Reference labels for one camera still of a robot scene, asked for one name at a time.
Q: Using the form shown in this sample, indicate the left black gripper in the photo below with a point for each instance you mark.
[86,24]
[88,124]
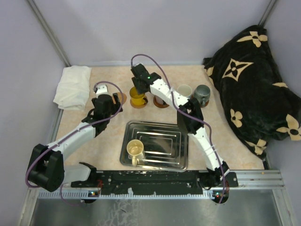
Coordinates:
[115,106]

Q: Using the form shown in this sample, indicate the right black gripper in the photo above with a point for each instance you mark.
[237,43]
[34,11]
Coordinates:
[139,91]

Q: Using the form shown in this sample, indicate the woven rattan coaster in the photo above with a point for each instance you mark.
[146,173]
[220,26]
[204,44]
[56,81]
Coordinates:
[122,97]
[137,106]

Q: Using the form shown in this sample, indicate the yellow glass cup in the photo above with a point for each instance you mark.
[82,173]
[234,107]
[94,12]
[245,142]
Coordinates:
[137,99]

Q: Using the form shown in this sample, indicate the dark wooden coaster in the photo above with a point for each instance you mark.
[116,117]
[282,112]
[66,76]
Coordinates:
[203,101]
[160,106]

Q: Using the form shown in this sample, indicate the white mug blue handle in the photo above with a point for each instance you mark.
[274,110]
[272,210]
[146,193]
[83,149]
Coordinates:
[185,90]

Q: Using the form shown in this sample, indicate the cream ceramic mug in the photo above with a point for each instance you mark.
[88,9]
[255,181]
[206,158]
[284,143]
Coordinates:
[135,149]

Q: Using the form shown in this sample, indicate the grey ceramic mug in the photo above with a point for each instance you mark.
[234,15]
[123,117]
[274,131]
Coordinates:
[202,90]

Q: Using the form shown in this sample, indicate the purple ceramic mug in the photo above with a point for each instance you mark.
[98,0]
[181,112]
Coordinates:
[159,100]

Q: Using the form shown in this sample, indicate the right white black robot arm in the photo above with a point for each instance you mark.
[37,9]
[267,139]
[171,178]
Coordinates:
[190,119]

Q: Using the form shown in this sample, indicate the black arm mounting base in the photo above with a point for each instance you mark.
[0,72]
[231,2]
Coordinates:
[148,182]

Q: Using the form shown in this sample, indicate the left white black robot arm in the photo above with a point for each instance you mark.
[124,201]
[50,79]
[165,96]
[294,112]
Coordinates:
[46,166]

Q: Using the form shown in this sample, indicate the white folded towel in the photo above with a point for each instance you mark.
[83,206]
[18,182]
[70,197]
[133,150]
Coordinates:
[73,89]

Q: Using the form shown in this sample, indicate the stainless steel tray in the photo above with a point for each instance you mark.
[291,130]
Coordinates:
[165,147]

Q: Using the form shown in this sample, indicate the black floral blanket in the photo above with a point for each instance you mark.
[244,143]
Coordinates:
[257,103]

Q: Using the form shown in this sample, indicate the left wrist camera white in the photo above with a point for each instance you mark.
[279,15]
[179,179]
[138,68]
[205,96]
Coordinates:
[101,89]

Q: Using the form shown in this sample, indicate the aluminium frame rail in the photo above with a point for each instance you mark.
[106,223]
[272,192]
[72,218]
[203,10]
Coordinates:
[235,180]

